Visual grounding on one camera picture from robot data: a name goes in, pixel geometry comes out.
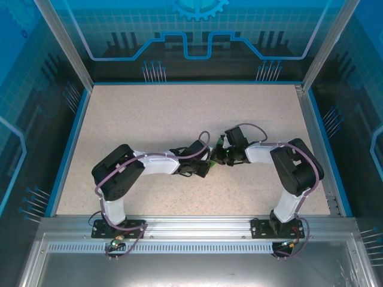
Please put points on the aluminium frame post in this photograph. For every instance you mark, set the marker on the aluminium frame post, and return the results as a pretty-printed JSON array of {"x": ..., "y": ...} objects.
[
  {"x": 66, "y": 45},
  {"x": 329, "y": 45}
]

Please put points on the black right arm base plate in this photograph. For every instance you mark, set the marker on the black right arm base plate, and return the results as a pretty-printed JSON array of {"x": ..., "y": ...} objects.
[{"x": 258, "y": 228}]

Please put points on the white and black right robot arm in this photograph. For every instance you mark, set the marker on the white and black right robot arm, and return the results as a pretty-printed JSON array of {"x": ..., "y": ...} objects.
[{"x": 260, "y": 154}]

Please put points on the metal tray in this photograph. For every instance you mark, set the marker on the metal tray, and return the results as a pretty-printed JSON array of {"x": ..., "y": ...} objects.
[{"x": 191, "y": 269}]

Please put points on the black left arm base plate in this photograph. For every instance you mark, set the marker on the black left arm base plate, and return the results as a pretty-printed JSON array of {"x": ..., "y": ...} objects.
[{"x": 100, "y": 231}]

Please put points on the aluminium mounting rail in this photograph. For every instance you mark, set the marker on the aluminium mounting rail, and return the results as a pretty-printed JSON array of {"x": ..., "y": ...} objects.
[{"x": 197, "y": 227}]

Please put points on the blue table edge strip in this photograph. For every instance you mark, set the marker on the blue table edge strip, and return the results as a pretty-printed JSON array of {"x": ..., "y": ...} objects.
[{"x": 70, "y": 149}]

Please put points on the green square paper sheet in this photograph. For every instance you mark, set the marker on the green square paper sheet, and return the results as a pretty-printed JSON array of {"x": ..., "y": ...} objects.
[{"x": 219, "y": 142}]

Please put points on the aluminium side rail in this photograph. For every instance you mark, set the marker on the aluminium side rail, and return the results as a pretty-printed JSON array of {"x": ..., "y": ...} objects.
[{"x": 310, "y": 125}]

